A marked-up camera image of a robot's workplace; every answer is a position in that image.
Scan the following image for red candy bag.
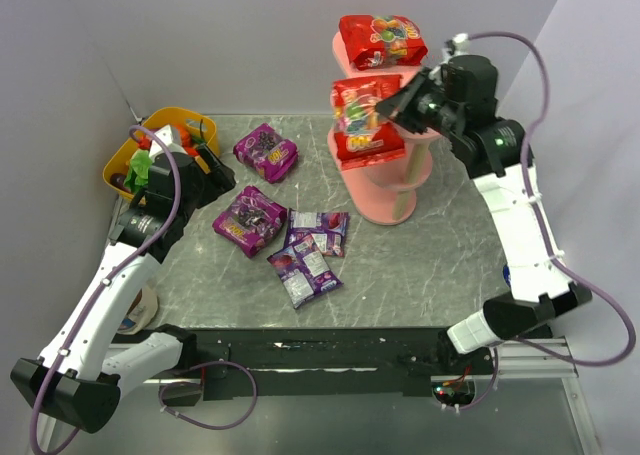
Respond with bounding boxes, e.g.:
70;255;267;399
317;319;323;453
338;15;429;71
330;75;406;171

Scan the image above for yellow plastic basket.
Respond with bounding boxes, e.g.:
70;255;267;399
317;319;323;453
102;107;220;201

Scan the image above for small purple packet lower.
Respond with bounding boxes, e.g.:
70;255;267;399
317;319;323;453
268;251;343;309

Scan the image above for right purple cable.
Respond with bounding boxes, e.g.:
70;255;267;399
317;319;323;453
457;30;637;416

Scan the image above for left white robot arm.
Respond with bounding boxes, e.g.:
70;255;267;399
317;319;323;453
10;145;235;433

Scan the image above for purple cable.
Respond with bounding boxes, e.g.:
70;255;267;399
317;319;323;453
457;30;637;416
28;125;194;454

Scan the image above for purple candy bag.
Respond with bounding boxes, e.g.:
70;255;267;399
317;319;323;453
212;186;288;259
233;123;299;184

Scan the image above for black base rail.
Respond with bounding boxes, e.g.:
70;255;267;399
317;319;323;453
124;324;554;409

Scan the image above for small purple packet upper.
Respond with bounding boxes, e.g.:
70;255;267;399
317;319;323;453
284;208;350;257

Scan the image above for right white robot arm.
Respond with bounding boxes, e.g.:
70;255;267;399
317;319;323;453
375;55;592;355

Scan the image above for small purple packet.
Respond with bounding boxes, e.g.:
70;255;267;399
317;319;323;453
284;208;350;257
268;251;343;309

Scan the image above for pink three-tier shelf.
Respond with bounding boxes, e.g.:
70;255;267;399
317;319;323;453
327;32;442;225

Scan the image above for toy green lettuce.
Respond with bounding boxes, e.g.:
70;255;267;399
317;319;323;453
123;149;152;194

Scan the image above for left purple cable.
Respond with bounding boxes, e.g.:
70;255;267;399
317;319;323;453
28;125;194;454

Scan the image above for white toilet paper roll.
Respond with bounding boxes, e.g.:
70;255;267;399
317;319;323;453
502;264;511;287

